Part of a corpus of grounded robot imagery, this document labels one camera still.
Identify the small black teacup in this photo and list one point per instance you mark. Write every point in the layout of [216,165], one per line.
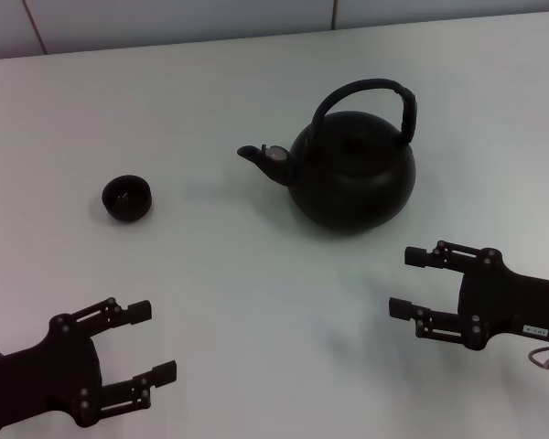
[128,208]

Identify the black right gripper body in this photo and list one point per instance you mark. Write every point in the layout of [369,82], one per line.
[508,302]

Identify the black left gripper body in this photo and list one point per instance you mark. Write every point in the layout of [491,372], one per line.
[50,370]

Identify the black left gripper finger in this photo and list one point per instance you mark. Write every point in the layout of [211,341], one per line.
[139,384]
[119,313]

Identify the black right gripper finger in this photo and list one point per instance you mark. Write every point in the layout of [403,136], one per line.
[439,258]
[432,315]

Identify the black round teapot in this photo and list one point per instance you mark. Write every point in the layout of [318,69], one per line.
[352,183]

